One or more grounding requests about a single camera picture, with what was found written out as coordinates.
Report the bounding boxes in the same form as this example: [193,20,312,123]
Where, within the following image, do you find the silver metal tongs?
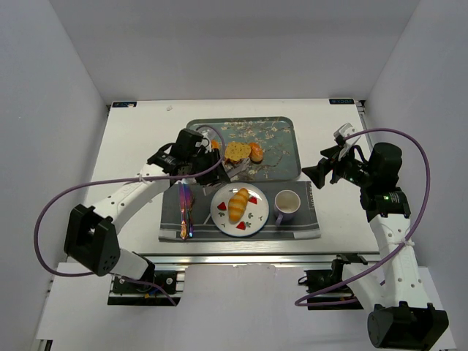
[203,159,251,196]

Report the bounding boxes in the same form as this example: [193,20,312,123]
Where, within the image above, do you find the striped yellow croissant roll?
[228,188,249,223]

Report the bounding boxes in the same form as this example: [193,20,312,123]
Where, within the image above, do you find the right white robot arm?
[303,143,449,350]

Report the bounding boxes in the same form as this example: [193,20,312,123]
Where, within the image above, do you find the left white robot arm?
[64,125,229,289]

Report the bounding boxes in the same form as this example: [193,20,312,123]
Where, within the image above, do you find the brown bread slice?
[224,141,252,165]

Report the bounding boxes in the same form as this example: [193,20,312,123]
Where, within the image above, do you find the iridescent fork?
[184,184,194,238]

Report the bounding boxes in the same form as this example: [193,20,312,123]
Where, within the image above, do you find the lavender ceramic mug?
[274,190,301,227]

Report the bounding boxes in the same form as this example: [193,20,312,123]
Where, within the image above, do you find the grey striped placemat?
[158,181,322,243]

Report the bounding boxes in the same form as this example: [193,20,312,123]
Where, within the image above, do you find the floral teal serving tray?
[186,116,301,182]

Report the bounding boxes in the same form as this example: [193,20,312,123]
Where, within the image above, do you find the small round glazed bun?
[249,143,264,163]

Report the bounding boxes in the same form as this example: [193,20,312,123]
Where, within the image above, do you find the right blue table label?
[328,98,355,105]

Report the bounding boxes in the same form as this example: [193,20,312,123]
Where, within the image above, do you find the blue table label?
[111,101,137,108]
[328,98,355,105]

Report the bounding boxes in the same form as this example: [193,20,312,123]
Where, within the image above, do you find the white strawberry pattern plate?
[210,183,270,238]

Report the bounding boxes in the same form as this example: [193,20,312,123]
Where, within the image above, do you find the left blue table label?
[111,101,137,108]

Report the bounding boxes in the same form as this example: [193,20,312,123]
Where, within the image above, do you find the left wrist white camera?
[195,132,212,153]

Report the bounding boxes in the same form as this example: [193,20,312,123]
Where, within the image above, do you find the wrist white camera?
[195,132,212,153]
[333,123,360,161]

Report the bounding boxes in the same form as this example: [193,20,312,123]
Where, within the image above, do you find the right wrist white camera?
[333,123,360,161]

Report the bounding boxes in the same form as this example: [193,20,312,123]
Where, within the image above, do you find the aluminium table edge rail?
[146,252,388,267]

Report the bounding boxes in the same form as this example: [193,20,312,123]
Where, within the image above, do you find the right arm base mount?
[298,254,370,311]

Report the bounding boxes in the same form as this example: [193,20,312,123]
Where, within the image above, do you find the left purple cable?
[33,125,227,306]

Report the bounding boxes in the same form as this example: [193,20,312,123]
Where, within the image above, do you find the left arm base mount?
[107,265,185,306]

